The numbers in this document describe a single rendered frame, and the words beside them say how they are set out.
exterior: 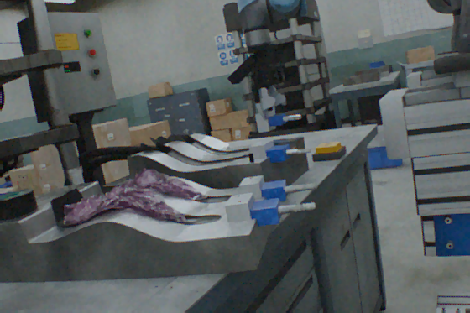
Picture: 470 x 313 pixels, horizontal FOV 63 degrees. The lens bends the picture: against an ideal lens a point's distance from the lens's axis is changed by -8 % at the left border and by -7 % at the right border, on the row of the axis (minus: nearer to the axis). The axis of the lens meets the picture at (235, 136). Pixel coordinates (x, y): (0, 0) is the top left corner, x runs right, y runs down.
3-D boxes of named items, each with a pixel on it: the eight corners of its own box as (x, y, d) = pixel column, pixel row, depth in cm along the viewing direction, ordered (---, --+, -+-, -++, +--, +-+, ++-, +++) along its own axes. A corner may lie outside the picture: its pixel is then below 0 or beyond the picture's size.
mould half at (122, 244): (278, 208, 80) (268, 154, 79) (257, 270, 55) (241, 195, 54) (69, 231, 92) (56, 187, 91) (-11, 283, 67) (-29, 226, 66)
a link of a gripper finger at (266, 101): (275, 117, 113) (272, 85, 114) (256, 120, 116) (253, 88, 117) (279, 118, 116) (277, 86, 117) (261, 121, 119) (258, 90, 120)
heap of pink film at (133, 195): (211, 193, 79) (202, 154, 78) (180, 227, 62) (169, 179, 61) (98, 207, 85) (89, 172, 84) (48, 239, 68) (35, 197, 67)
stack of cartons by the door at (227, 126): (259, 136, 786) (251, 93, 776) (253, 139, 757) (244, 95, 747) (220, 142, 824) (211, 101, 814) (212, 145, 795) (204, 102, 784)
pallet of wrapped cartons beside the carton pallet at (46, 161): (147, 187, 518) (131, 116, 506) (112, 208, 444) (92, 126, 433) (80, 194, 564) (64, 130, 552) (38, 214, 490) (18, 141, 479)
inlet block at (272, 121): (305, 124, 118) (302, 106, 118) (300, 127, 114) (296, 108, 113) (265, 129, 125) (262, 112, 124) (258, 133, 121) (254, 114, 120)
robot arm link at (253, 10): (263, -12, 111) (233, -5, 112) (270, 27, 112) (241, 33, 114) (265, -7, 119) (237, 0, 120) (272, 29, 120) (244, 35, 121)
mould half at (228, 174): (309, 169, 107) (300, 119, 105) (268, 204, 85) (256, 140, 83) (164, 179, 132) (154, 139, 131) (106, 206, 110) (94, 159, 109)
